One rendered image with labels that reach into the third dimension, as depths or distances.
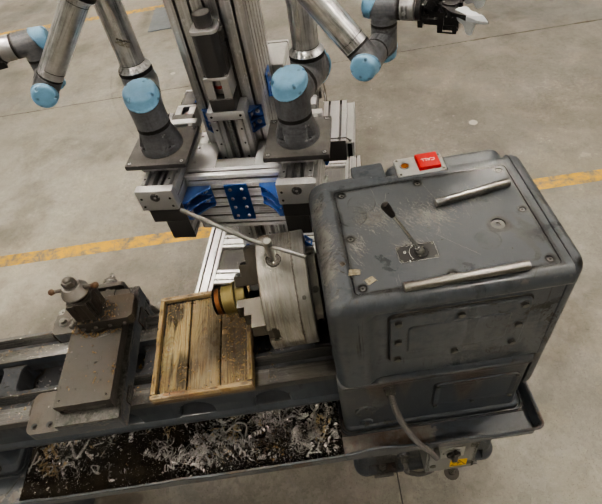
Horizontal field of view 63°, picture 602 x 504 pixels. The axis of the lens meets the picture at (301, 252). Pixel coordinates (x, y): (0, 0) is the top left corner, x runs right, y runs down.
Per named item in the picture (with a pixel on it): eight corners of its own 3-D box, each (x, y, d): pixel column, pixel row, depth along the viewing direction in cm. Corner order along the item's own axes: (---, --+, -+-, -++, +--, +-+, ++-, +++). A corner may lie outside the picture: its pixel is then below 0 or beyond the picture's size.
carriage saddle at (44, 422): (148, 294, 169) (141, 284, 165) (129, 426, 138) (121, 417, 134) (64, 308, 170) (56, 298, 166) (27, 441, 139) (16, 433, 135)
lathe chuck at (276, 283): (299, 268, 157) (284, 208, 131) (311, 360, 140) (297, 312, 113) (271, 273, 157) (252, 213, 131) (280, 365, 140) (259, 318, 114)
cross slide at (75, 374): (136, 286, 164) (130, 278, 161) (116, 407, 136) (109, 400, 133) (88, 294, 165) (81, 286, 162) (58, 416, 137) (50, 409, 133)
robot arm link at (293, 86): (269, 119, 159) (261, 81, 149) (287, 96, 167) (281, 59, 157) (302, 124, 155) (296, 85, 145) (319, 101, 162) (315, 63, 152)
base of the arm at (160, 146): (148, 134, 181) (138, 111, 174) (187, 131, 179) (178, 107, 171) (136, 159, 171) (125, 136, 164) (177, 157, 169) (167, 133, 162)
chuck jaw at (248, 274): (276, 277, 137) (268, 236, 135) (275, 281, 132) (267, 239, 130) (237, 283, 138) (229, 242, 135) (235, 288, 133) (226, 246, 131)
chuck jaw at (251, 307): (276, 292, 132) (278, 326, 123) (279, 304, 135) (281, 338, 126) (236, 298, 132) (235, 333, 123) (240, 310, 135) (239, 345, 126)
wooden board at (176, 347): (252, 291, 164) (249, 283, 161) (255, 390, 140) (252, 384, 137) (165, 305, 165) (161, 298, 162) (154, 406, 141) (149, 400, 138)
